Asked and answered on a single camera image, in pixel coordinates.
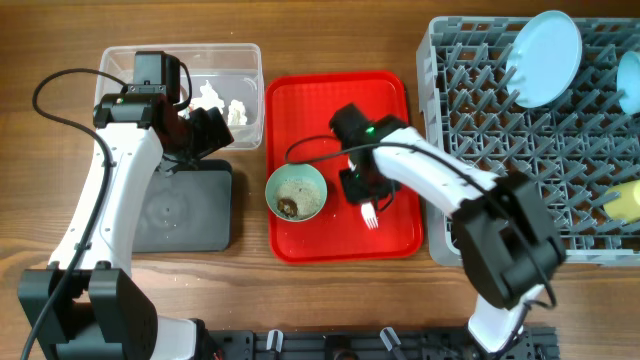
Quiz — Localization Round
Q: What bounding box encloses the clear plastic bin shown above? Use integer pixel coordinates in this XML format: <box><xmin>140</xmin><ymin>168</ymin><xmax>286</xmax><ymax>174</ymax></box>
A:
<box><xmin>99</xmin><ymin>43</ymin><xmax>264</xmax><ymax>150</ymax></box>

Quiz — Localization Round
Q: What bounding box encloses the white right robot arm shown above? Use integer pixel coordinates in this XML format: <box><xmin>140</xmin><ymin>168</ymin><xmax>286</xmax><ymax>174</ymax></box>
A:
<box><xmin>329</xmin><ymin>112</ymin><xmax>566</xmax><ymax>357</ymax></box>

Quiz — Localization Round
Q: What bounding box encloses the black tray bin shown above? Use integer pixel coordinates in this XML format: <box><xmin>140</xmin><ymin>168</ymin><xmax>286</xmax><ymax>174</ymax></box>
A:
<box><xmin>133</xmin><ymin>159</ymin><xmax>233</xmax><ymax>253</ymax></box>

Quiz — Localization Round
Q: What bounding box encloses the red serving tray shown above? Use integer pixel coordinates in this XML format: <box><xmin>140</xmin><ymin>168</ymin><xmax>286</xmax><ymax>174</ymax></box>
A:
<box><xmin>265</xmin><ymin>71</ymin><xmax>424</xmax><ymax>265</ymax></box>

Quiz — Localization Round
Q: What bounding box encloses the white plastic fork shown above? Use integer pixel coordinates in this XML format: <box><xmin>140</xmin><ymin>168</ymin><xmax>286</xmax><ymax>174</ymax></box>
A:
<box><xmin>360</xmin><ymin>202</ymin><xmax>379</xmax><ymax>229</ymax></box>

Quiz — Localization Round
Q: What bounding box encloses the grey dishwasher rack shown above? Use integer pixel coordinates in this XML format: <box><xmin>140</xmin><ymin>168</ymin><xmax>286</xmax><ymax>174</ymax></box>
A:
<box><xmin>416</xmin><ymin>16</ymin><xmax>639</xmax><ymax>266</ymax></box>

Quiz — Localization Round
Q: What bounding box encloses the green bowl with rice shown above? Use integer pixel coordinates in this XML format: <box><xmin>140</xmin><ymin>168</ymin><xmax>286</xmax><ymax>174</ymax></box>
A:
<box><xmin>265</xmin><ymin>164</ymin><xmax>328</xmax><ymax>222</ymax></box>

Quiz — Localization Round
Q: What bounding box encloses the light blue plate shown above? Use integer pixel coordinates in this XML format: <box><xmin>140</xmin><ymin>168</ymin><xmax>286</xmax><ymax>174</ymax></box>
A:
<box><xmin>506</xmin><ymin>10</ymin><xmax>583</xmax><ymax>108</ymax></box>

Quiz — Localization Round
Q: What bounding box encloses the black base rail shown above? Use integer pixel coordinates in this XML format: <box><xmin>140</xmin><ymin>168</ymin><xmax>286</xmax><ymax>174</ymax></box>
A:
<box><xmin>205</xmin><ymin>326</ymin><xmax>560</xmax><ymax>360</ymax></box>

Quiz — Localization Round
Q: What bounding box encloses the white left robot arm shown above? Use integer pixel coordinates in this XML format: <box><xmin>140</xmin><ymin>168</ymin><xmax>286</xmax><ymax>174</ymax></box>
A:
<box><xmin>19</xmin><ymin>93</ymin><xmax>233</xmax><ymax>359</ymax></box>

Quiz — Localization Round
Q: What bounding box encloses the yellow cup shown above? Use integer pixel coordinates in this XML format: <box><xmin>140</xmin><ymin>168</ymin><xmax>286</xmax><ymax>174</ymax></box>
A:
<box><xmin>603</xmin><ymin>180</ymin><xmax>640</xmax><ymax>224</ymax></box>

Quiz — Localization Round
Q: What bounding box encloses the light blue bowl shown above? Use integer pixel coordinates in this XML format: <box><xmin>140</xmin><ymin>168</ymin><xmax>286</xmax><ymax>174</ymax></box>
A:
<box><xmin>616</xmin><ymin>51</ymin><xmax>640</xmax><ymax>115</ymax></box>

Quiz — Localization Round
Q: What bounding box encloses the white tissue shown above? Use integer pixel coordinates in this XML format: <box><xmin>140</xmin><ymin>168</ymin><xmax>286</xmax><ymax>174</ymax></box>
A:
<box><xmin>227</xmin><ymin>100</ymin><xmax>248</xmax><ymax>126</ymax></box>

